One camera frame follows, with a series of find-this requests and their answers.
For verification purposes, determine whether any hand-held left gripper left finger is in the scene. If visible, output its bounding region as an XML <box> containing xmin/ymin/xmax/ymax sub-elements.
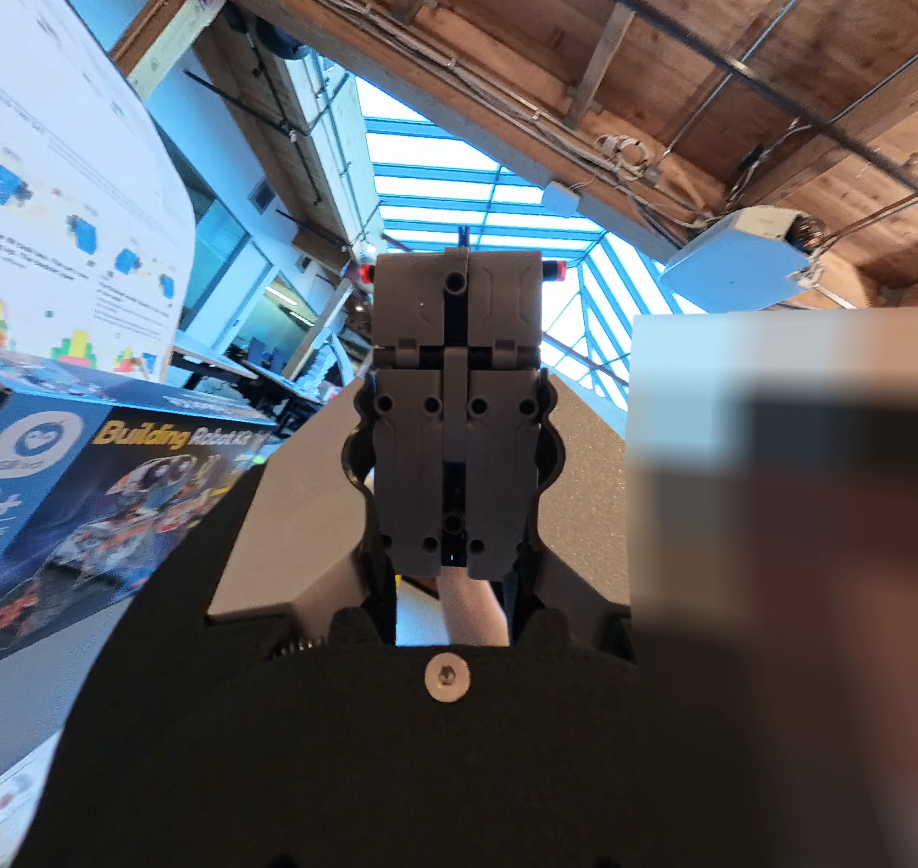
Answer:
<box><xmin>207</xmin><ymin>373</ymin><xmax>397</xmax><ymax>644</ymax></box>

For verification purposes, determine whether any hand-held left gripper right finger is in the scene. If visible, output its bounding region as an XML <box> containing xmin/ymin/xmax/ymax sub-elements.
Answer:
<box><xmin>505</xmin><ymin>372</ymin><xmax>633</xmax><ymax>644</ymax></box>

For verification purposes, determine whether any grey building block assembly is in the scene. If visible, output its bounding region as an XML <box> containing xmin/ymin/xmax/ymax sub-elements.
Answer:
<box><xmin>361</xmin><ymin>226</ymin><xmax>568</xmax><ymax>584</ymax></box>

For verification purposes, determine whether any background office desk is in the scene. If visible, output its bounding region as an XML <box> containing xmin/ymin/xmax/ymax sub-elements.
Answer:
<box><xmin>171</xmin><ymin>330</ymin><xmax>324</xmax><ymax>410</ymax></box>

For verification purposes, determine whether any blue robot kit box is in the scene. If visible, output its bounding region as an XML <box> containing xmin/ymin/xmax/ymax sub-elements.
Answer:
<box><xmin>0</xmin><ymin>352</ymin><xmax>279</xmax><ymax>661</ymax></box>

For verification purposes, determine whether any white ceiling projector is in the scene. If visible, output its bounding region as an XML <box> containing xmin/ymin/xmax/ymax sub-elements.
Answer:
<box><xmin>658</xmin><ymin>205</ymin><xmax>824</xmax><ymax>314</ymax></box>

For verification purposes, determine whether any glass skylight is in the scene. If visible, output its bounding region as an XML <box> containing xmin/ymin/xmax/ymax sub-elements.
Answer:
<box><xmin>354</xmin><ymin>76</ymin><xmax>707</xmax><ymax>390</ymax></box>

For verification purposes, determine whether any white instruction sheet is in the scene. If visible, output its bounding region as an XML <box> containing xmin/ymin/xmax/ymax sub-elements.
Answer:
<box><xmin>0</xmin><ymin>0</ymin><xmax>197</xmax><ymax>383</ymax></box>

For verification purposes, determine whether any black round ceiling fixture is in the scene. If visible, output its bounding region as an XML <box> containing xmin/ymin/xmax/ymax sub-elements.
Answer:
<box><xmin>254</xmin><ymin>16</ymin><xmax>306</xmax><ymax>60</ymax></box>

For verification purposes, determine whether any ceiling cable bundle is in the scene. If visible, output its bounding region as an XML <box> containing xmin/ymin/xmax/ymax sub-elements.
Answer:
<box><xmin>235</xmin><ymin>0</ymin><xmax>718</xmax><ymax>232</ymax></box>

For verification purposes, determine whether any black ceiling track rail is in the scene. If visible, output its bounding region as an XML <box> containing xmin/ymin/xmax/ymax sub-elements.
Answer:
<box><xmin>536</xmin><ymin>0</ymin><xmax>918</xmax><ymax>191</ymax></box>

